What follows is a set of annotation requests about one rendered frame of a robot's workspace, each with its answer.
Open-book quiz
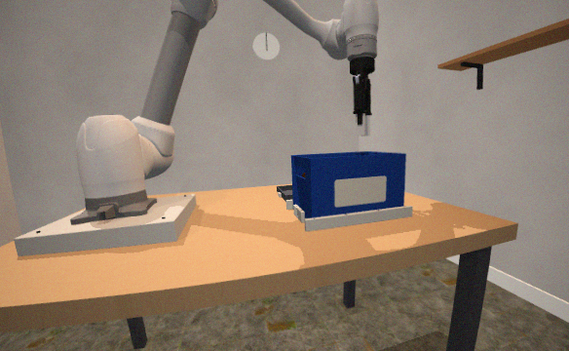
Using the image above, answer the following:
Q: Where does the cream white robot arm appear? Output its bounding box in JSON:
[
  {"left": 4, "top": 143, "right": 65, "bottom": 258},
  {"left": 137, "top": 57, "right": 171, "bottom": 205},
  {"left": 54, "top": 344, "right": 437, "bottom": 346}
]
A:
[{"left": 70, "top": 0, "right": 379, "bottom": 225}]

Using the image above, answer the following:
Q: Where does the blue plastic crate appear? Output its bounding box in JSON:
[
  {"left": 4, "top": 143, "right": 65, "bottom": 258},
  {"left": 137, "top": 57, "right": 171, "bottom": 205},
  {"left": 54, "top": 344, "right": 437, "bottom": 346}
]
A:
[{"left": 292, "top": 151, "right": 406, "bottom": 218}]

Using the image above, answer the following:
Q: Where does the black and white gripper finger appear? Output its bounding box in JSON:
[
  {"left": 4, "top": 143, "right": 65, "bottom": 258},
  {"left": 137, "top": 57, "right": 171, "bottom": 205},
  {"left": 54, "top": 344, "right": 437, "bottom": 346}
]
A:
[
  {"left": 364, "top": 79, "right": 372, "bottom": 136},
  {"left": 353, "top": 74, "right": 368, "bottom": 136}
]

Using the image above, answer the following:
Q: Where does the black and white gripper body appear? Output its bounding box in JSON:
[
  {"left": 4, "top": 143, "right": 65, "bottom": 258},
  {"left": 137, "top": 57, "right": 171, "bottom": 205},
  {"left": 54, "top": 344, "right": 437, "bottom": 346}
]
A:
[{"left": 350, "top": 57, "right": 375, "bottom": 88}]

